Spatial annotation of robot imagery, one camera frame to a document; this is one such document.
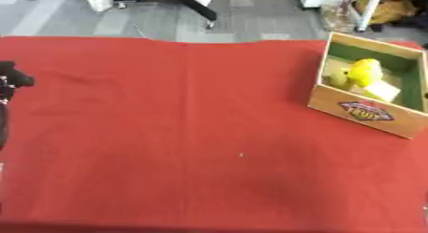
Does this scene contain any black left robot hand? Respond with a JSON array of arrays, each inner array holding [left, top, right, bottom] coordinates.
[[0, 60, 37, 150]]

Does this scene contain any tan cardboard box green inside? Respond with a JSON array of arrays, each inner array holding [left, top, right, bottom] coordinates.
[[306, 31, 428, 140]]

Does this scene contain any white plastic bag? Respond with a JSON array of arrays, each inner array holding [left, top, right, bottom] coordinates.
[[85, 0, 116, 12]]

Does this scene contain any black wheeled stand base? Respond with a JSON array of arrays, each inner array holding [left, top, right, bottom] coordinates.
[[110, 0, 220, 30]]

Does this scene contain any pale green toy fruit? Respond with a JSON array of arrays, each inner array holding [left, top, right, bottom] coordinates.
[[326, 70, 353, 89]]

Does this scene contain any yellow toy fruit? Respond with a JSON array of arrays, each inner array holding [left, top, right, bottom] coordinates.
[[346, 57, 385, 88]]

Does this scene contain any white stand pole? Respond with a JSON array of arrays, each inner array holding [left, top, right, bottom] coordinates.
[[354, 0, 388, 33]]

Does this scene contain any pale cream block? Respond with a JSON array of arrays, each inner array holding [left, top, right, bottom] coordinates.
[[355, 80, 403, 103]]

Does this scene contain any yellow brown bag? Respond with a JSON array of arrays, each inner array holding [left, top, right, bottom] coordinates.
[[355, 0, 418, 26]]

